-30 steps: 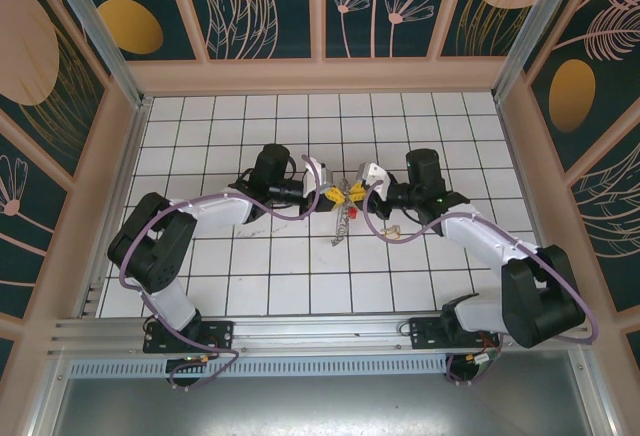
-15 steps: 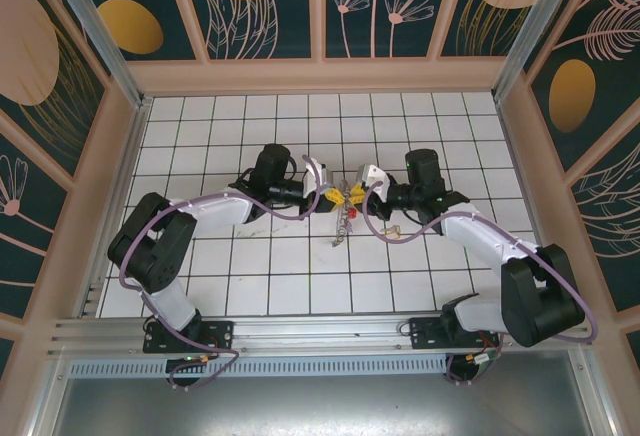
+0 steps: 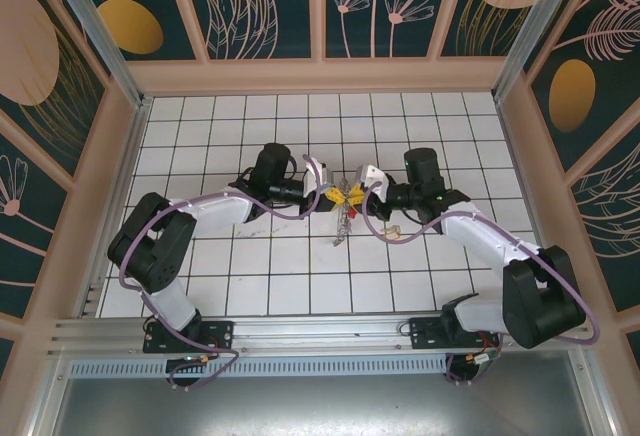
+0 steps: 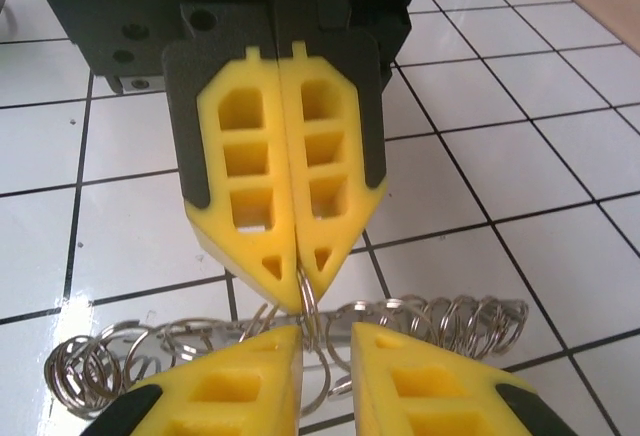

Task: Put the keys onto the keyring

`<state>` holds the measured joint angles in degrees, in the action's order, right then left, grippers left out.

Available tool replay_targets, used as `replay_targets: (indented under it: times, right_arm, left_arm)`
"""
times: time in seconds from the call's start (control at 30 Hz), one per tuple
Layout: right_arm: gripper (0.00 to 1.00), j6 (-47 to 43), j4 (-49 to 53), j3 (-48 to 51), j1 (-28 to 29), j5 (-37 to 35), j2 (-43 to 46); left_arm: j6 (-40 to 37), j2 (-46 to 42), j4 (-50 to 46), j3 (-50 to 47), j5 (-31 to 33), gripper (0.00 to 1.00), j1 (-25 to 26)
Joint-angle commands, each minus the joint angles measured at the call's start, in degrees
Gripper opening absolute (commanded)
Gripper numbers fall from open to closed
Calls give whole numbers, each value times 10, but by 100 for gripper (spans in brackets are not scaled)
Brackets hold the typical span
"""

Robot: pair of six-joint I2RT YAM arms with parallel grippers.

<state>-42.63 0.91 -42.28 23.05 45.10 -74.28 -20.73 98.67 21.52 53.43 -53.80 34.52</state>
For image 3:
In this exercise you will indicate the oval steel plate with split rings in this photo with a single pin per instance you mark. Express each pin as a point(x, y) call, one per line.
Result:
point(342, 226)

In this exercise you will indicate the key with yellow tag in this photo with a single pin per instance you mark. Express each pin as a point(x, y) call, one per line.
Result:
point(392, 231)

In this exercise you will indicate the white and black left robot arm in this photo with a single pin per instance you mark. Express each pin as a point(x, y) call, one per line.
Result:
point(215, 211)

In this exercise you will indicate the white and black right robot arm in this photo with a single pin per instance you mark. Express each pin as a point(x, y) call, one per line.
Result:
point(480, 241)

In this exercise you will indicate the grey metal panel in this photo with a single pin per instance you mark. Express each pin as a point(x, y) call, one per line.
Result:
point(320, 411)

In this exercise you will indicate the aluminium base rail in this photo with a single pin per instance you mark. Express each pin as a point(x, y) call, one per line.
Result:
point(320, 331)

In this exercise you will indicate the aluminium right frame post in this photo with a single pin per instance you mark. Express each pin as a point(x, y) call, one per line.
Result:
point(525, 31)

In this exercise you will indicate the aluminium frame post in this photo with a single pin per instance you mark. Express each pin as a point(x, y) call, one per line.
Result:
point(97, 31)
point(525, 31)

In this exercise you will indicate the aluminium left frame post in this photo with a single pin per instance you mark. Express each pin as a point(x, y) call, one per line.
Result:
point(97, 31)

